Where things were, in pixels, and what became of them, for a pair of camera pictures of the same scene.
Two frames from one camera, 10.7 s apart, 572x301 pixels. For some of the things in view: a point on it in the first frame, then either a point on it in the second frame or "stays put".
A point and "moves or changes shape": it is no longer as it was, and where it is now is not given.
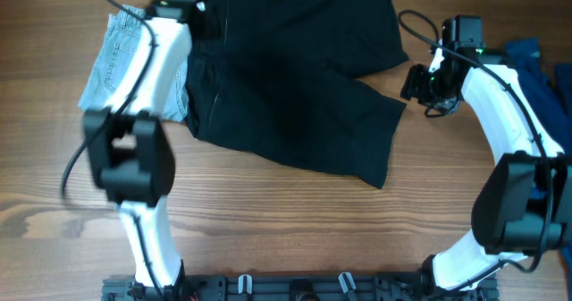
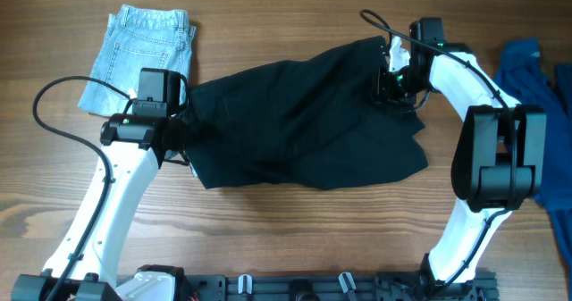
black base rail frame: [292, 288] stays put
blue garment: [550, 85] stays put
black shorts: [275, 69] moves or changes shape
